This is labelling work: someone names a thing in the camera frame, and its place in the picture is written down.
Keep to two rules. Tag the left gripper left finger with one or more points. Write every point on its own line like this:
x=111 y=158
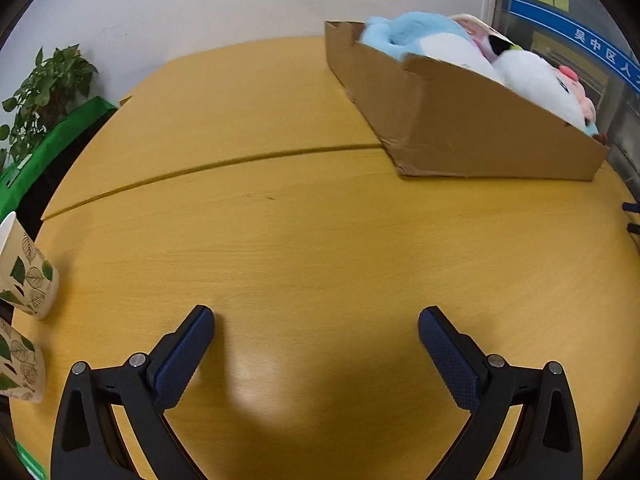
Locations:
x=87 y=442

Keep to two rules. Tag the teal pink plush toy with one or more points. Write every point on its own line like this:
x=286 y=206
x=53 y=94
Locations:
x=588 y=110

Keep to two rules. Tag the light blue plush toy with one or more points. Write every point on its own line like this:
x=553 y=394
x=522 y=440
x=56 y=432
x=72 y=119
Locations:
x=430 y=35

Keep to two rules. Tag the brown cardboard box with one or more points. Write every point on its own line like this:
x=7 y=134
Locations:
x=437 y=119

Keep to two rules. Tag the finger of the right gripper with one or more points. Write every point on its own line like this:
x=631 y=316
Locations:
x=633 y=228
x=631 y=207

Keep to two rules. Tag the green cloth covered table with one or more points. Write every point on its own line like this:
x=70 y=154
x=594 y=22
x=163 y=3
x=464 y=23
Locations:
x=27 y=187

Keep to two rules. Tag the green potted plant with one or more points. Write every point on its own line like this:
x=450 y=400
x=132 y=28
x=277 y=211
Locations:
x=43 y=99

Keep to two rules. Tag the leaf pattern paper cup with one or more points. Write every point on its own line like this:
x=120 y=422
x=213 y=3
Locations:
x=29 y=282

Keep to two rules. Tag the white panda plush toy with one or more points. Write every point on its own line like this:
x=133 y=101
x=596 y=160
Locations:
x=532 y=78

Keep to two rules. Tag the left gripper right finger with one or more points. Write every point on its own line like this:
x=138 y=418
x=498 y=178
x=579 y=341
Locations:
x=545 y=443

